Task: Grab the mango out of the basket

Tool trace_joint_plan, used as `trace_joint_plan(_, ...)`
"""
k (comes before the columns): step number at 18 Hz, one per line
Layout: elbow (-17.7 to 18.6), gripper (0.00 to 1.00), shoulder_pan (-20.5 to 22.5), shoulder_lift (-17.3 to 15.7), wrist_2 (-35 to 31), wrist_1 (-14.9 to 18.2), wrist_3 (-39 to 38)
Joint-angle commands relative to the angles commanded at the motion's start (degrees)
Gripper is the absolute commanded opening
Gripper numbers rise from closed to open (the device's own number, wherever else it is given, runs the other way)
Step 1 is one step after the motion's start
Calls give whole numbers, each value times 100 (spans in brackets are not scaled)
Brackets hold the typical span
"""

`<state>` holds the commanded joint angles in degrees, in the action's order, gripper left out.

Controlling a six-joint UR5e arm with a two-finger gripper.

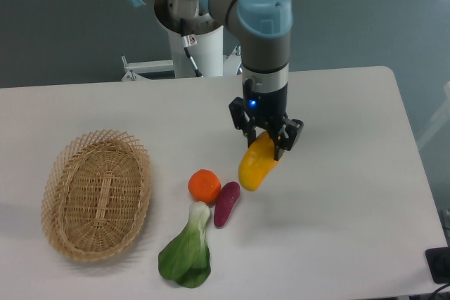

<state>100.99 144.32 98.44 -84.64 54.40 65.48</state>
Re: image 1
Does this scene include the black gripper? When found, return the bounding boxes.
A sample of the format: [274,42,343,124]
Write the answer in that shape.
[229,79,304,161]

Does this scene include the yellow mango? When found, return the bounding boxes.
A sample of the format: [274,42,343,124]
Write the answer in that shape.
[238,131,278,191]

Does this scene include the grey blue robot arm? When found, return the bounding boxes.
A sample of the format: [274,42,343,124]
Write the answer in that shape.
[131,0,303,159]

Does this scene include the woven wicker basket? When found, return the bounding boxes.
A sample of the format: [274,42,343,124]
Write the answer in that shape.
[41,129,152,262]

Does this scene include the purple sweet potato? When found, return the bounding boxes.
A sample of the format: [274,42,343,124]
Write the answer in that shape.
[213,181,240,228]

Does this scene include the orange fruit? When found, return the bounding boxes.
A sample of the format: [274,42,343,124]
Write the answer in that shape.
[188,169,221,204]

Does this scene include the green bok choy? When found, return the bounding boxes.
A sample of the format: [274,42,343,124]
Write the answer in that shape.
[158,202,211,289]

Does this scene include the black device at table edge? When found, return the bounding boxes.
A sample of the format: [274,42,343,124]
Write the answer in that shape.
[425,247,449,284]

